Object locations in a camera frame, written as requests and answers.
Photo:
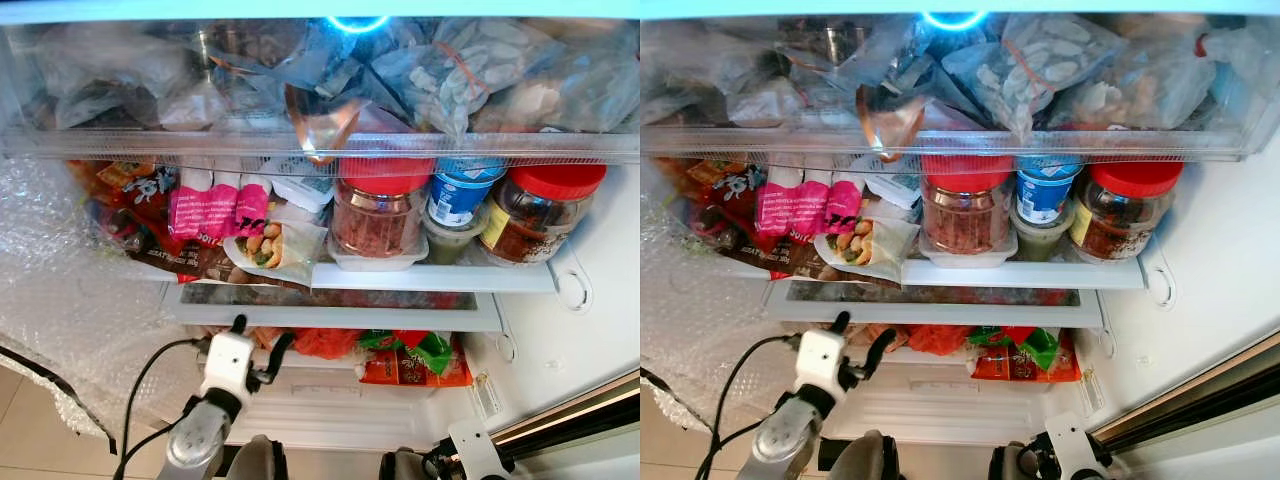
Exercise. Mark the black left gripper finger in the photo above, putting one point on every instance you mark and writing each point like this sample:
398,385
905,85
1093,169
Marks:
841,322
878,355
278,358
240,324

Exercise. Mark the white fridge shelf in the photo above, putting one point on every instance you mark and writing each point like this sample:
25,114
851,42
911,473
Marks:
440,277
1030,274

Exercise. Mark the white fridge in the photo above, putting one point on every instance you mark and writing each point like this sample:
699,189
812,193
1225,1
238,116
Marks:
600,230
1220,230

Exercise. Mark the fridge door with dark seal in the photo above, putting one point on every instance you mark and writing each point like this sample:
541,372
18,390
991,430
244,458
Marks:
580,410
1200,395

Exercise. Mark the clear plastic fridge drawer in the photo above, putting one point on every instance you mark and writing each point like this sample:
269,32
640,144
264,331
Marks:
560,145
1180,143

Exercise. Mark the orange red plastic bag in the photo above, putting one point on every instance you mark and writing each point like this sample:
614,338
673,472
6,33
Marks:
940,340
325,343

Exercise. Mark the brown food packet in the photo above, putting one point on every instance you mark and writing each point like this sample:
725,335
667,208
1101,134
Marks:
190,262
790,262

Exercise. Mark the packet with wrap picture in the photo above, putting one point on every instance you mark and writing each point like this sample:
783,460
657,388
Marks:
865,243
275,245

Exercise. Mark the narrow pink packet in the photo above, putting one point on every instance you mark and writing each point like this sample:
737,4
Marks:
250,205
840,200

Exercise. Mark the wide pink packet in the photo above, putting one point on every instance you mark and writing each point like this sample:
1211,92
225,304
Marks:
200,210
785,205

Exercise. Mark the white plastic tray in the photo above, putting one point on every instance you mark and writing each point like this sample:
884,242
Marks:
960,261
375,264

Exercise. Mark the green and red packet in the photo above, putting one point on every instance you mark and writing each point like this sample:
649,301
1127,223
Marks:
1020,365
410,368

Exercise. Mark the white plastic box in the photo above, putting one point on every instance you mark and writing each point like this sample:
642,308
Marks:
895,187
305,190

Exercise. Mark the bubble wrap sheet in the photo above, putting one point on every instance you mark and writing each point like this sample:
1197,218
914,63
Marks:
60,300
690,320

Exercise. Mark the grey robot right leg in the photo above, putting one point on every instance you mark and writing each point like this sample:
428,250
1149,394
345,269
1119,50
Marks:
400,466
1003,465

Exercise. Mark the red lid jar reddish contents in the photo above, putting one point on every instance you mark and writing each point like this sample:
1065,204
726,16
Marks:
965,215
378,215

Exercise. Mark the red packet with white characters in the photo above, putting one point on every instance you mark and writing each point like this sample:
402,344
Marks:
140,185
735,185

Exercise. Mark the small jar of green paste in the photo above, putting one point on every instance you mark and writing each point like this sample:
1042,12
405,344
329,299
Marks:
450,245
1040,243

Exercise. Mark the plastic bag with orange band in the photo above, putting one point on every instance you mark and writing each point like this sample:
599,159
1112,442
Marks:
320,125
890,120

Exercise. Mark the plastic bag with metal item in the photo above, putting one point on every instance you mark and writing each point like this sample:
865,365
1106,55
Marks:
790,100
215,100

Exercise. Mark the blue and white tub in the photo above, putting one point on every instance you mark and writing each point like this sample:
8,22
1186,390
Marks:
460,195
1045,195

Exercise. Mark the crumpled clear plastic bag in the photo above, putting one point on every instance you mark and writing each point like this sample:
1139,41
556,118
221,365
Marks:
700,80
90,80

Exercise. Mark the red lid jar dark contents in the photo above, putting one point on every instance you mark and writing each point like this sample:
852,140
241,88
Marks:
540,215
1125,215

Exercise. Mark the bag of white dumplings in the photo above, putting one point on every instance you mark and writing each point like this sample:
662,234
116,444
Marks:
1040,60
470,60

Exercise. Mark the bag of beige food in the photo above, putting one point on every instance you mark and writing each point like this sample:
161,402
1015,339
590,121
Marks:
570,95
1140,90

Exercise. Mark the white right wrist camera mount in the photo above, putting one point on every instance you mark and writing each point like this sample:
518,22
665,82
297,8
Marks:
1072,445
472,450

